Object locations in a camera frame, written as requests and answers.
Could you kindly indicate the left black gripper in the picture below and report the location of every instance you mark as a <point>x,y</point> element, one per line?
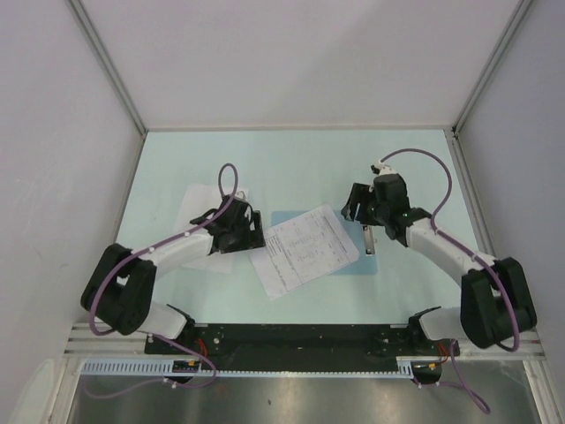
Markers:
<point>252,238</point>

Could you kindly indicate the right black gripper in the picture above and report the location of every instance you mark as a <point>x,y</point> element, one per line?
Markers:
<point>359,194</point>

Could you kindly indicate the metal clipboard clip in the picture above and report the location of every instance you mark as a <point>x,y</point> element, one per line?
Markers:
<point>369,240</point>

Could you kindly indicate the printed paper sheet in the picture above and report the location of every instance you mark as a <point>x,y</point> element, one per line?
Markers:
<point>302,246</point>

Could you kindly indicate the light blue clipboard folder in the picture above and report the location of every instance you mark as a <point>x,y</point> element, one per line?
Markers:
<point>364,266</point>

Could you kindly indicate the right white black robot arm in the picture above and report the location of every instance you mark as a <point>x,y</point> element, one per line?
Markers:
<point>495,302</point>

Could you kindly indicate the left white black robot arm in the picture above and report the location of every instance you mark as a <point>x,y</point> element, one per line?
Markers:
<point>119,293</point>

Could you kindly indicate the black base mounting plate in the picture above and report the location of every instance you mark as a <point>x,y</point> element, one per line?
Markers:
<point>333,348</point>

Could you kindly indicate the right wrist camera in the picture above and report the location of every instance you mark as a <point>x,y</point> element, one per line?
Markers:
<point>381,169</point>

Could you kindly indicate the right aluminium side rail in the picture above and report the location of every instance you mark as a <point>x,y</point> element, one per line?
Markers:
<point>470,195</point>

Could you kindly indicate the aluminium front rail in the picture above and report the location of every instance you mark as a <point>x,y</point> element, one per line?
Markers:
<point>83,340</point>

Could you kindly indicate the left aluminium corner post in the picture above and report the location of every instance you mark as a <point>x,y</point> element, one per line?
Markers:
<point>88,28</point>

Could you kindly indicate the aluminium corner post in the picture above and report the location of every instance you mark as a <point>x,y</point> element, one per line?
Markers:
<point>88,28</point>
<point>493,62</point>

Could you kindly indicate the right aluminium corner post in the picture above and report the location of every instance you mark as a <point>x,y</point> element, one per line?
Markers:
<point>493,62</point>

